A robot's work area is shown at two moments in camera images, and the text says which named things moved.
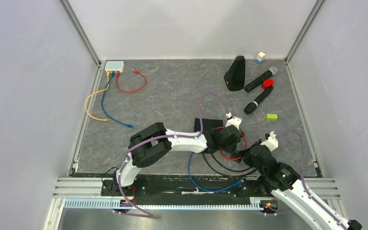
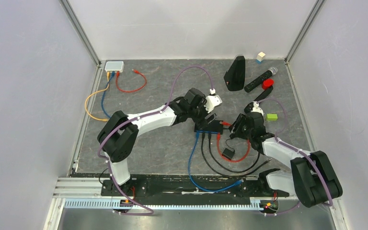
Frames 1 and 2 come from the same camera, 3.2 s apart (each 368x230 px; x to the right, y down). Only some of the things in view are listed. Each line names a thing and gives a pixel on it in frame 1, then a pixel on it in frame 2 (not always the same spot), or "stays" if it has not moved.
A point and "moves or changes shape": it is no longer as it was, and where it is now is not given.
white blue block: x=259 y=57 stays
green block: x=271 y=117 stays
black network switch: x=208 y=124 stays
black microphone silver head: x=258 y=82 stays
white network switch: x=114 y=66 stays
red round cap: x=267 y=83 stays
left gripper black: x=232 y=147 to x=205 y=114
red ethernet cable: x=232 y=159 moves or changes shape
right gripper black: x=246 y=155 to x=235 y=128
